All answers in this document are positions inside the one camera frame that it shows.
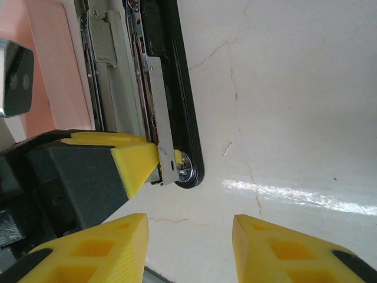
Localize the pink plastic tray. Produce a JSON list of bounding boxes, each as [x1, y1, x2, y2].
[[0, 0, 95, 139]]

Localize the black stapler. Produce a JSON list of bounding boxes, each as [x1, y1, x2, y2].
[[126, 0, 206, 190]]

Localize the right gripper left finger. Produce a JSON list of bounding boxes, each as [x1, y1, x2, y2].
[[0, 212, 150, 283]]

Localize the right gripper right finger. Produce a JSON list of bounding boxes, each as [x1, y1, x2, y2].
[[232, 214, 377, 283]]

